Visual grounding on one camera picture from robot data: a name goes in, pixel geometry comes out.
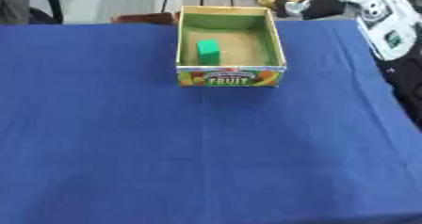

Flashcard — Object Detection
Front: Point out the brown wooden stool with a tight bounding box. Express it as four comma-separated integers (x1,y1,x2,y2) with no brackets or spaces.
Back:
110,11,182,26

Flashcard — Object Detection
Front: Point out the cardboard box with green inside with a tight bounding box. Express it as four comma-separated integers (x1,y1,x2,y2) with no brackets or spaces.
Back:
174,5,289,88

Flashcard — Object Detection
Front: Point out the black chair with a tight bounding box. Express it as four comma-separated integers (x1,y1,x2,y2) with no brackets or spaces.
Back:
26,0,66,25

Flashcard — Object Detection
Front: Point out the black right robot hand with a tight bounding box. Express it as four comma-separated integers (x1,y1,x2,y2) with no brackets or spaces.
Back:
273,0,347,21

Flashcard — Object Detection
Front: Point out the green rectangular block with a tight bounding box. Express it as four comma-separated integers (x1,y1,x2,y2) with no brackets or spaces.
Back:
196,39,223,67

